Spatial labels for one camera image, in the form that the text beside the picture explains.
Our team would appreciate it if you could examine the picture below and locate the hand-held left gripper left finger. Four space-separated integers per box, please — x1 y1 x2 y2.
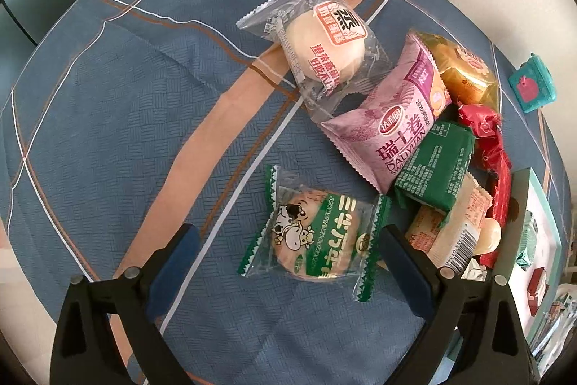
50 223 201 385

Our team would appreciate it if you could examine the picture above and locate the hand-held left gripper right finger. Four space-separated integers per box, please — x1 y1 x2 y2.
381 226 542 385

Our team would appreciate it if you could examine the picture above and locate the cream orange cake packet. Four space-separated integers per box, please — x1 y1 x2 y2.
404 173 502 275

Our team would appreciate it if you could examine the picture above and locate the clear green cow-print snack packet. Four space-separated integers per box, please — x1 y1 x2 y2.
237 165 392 303

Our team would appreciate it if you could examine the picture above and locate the dark green snack packet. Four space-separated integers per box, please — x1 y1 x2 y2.
394 121 476 214

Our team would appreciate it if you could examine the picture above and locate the red gold-patterned snack packet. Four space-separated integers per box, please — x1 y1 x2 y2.
479 159 515 268

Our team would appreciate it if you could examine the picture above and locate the pink swiss roll packet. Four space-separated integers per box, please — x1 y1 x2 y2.
321 31 453 195

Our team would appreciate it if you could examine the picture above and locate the white box with teal rim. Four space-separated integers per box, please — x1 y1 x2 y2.
493 167 569 368

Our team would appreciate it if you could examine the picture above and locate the clear white steamed cake packet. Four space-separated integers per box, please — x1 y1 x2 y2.
237 0 392 119

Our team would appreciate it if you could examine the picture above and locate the small green foil packet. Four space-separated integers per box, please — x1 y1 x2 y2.
514 209 539 273

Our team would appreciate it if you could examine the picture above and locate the small red snack packet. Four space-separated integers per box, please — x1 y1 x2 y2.
527 265 548 309

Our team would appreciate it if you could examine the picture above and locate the blue plaid tablecloth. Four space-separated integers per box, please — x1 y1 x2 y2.
0 0 571 385

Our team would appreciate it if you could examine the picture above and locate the red flower-print snack packet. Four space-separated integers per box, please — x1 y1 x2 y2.
457 103 508 174

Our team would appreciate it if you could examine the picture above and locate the yellow cake packet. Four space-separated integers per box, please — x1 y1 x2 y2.
415 31 502 115

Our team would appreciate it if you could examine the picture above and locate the teal toy box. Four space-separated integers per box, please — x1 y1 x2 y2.
508 52 557 114

